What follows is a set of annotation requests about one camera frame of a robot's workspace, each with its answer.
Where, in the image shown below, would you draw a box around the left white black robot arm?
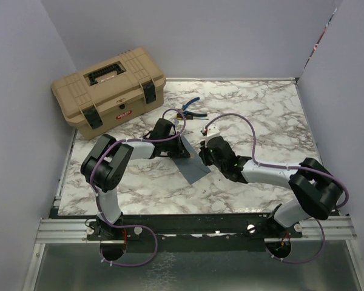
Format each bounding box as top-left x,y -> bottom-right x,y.
80,118 -> 192,240

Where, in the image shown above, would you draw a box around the grey paper envelope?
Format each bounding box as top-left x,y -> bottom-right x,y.
172,136 -> 211,184

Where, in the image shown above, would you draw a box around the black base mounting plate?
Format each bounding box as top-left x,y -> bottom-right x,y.
87,213 -> 302,253

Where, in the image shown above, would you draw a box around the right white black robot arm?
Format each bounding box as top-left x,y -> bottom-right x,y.
199,136 -> 343,237

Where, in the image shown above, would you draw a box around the blue handled pliers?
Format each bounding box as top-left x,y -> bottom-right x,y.
182,97 -> 200,111

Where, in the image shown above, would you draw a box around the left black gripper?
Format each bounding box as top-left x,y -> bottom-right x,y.
161,132 -> 190,159

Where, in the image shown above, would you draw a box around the tan plastic toolbox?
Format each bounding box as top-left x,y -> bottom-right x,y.
51,47 -> 166,140

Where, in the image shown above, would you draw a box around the aluminium frame rail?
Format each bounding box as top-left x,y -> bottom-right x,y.
36,216 -> 357,244

